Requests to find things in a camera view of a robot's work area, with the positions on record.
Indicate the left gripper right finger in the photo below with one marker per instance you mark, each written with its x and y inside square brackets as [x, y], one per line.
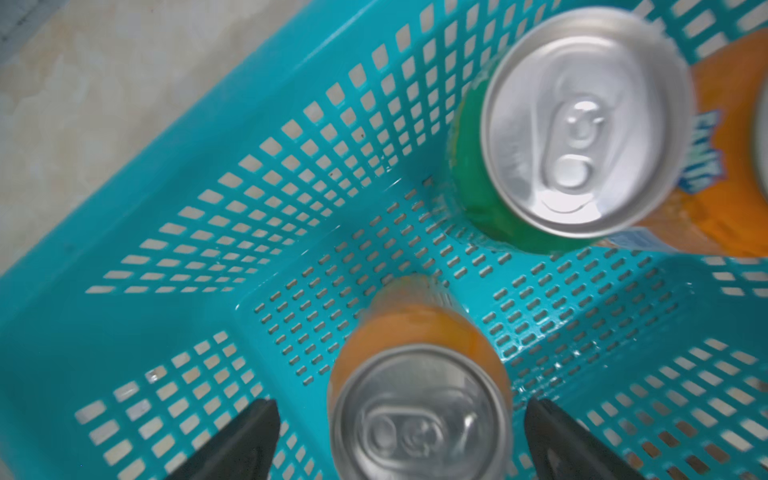
[563, 449]

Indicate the teal plastic basket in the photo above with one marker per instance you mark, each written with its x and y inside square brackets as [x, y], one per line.
[232, 258]

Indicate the orange Fanta can rear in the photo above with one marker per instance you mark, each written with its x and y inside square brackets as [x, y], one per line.
[719, 206]

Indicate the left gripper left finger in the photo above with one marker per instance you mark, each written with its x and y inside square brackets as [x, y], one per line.
[244, 449]

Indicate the green can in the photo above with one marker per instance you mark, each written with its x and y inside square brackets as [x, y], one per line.
[576, 133]

